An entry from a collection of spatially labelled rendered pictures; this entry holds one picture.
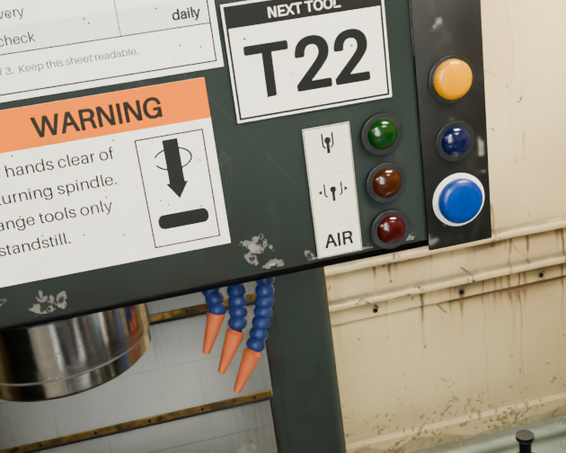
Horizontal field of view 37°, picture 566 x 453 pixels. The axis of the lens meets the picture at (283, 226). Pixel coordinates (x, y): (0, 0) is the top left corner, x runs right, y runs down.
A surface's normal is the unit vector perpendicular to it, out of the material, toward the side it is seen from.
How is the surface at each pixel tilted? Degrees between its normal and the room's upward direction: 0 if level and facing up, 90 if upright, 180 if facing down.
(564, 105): 90
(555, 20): 90
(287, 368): 90
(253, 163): 90
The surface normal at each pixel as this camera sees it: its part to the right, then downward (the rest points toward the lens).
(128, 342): 0.86, 0.07
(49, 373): 0.19, 0.31
